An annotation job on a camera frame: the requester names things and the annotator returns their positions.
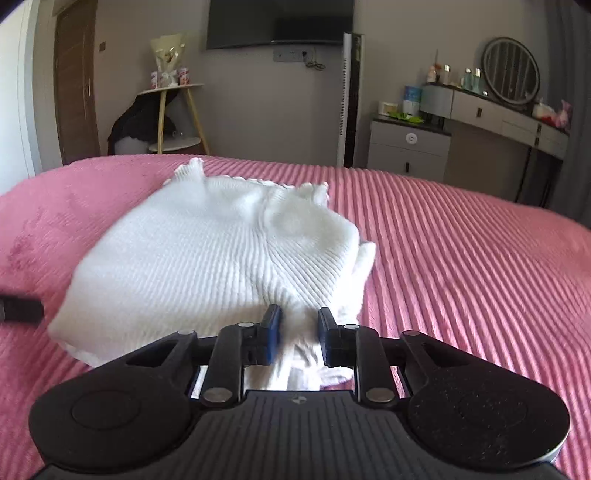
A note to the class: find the pink ribbed bedspread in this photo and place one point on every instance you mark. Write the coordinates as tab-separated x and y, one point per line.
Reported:
461	277

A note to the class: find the small white box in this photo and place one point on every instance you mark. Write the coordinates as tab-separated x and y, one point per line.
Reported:
388	107

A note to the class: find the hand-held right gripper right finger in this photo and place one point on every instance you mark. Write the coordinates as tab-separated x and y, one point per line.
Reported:
325	341

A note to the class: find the grey vanity desk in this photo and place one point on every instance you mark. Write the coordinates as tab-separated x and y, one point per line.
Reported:
489	110

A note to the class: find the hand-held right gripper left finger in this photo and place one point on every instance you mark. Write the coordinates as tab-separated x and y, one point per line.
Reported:
274	332

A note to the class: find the brown wooden door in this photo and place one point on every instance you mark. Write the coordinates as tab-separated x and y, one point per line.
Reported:
76	83

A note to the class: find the grey curtain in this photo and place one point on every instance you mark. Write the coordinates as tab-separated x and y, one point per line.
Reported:
572	92

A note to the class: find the flower bouquet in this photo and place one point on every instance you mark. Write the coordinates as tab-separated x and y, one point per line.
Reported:
167	57

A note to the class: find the teal cosmetic bottles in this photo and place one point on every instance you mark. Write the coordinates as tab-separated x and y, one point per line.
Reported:
473	81

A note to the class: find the round side table yellow legs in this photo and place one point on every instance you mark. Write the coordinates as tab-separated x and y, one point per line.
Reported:
173	88

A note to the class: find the grey nightstand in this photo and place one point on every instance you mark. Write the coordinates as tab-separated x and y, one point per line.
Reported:
406	152

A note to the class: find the wall power outlet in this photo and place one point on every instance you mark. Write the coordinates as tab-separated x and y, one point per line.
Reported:
288	55

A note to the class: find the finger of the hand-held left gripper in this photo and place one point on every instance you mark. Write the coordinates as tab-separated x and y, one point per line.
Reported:
21	308

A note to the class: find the pink plush toy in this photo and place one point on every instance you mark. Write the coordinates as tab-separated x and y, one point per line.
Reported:
564	115

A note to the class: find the white knit sweater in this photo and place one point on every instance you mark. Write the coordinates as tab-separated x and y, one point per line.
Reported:
207	249

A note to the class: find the white tower fan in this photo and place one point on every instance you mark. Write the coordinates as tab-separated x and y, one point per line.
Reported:
346	101

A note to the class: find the small figurine bottle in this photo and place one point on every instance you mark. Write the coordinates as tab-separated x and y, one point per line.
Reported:
432	74

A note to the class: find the round vanity mirror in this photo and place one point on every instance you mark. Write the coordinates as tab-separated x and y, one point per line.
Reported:
510	69

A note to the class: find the pink white can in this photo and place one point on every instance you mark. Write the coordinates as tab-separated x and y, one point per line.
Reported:
183	76
155	79

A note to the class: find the black garment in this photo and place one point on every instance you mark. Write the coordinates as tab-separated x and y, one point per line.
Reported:
134	122

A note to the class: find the red white tissue pack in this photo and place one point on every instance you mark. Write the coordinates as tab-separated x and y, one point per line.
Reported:
545	113

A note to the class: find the green leafy item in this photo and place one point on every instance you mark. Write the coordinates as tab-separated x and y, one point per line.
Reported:
408	118

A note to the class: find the wall television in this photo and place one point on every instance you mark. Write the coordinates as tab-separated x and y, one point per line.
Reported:
277	21

